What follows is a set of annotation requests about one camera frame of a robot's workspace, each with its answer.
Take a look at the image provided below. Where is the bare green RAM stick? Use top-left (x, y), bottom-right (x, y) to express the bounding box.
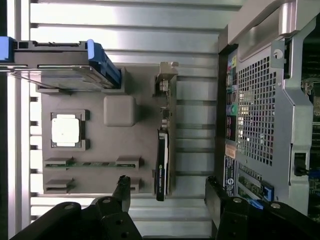
top-left (44, 160), bottom-right (140, 169)

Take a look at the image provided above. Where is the grey parts rack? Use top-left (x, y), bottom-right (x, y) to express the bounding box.
top-left (37, 65), bottom-right (179, 196)

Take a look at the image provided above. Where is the silver CPU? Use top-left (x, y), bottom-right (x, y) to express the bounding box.
top-left (50, 113), bottom-right (84, 149)

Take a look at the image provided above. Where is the open black PC case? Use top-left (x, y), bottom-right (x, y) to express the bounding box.
top-left (216, 0), bottom-right (320, 221)

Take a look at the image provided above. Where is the hard disk blue carrier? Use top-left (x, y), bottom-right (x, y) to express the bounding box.
top-left (0, 35), bottom-right (122, 91)

